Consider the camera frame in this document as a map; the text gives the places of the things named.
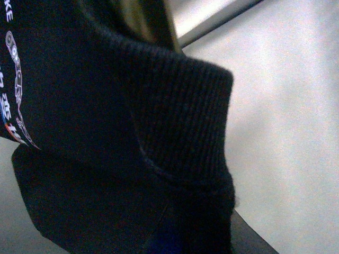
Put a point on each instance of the black printed t-shirt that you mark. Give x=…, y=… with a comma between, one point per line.
x=121, y=136

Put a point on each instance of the grey horizontal metal rail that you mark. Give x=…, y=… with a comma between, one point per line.
x=195, y=19

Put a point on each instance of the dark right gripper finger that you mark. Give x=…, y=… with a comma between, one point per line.
x=245, y=240

